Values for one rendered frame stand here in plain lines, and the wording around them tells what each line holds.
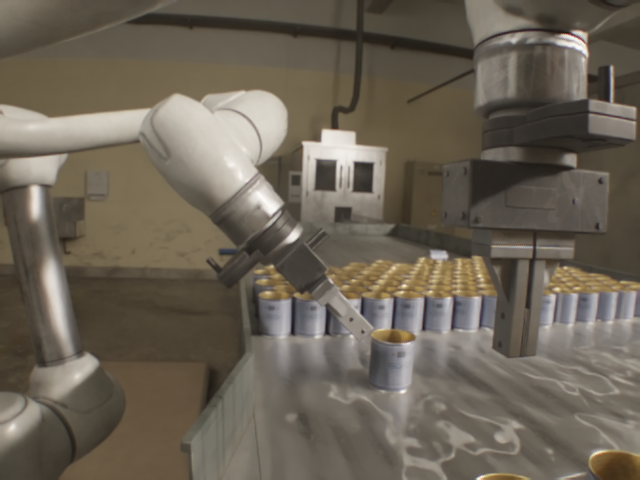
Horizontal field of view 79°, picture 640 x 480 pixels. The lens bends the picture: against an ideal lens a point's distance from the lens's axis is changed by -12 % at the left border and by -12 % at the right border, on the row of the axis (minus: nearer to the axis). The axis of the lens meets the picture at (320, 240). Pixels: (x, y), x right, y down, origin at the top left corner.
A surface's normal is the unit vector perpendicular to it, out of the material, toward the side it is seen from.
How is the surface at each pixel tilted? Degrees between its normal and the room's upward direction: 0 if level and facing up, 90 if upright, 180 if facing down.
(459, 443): 0
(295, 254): 90
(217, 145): 72
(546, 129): 90
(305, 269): 90
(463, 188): 90
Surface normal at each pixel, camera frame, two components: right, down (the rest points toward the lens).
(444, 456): 0.04, -0.99
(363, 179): 0.19, 0.11
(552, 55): -0.04, 0.07
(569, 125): -0.85, 0.00
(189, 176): -0.11, 0.40
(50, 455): 0.98, 0.01
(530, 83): -0.44, 0.04
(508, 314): -0.99, -0.03
